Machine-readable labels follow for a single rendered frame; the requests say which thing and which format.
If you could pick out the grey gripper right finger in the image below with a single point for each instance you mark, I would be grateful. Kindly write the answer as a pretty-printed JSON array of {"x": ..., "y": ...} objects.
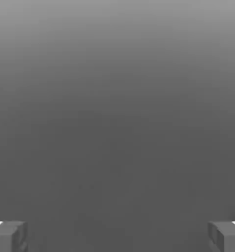
[{"x": 229, "y": 238}]

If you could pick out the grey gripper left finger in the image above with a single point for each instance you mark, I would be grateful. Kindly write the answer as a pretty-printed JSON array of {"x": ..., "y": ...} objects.
[{"x": 5, "y": 238}]

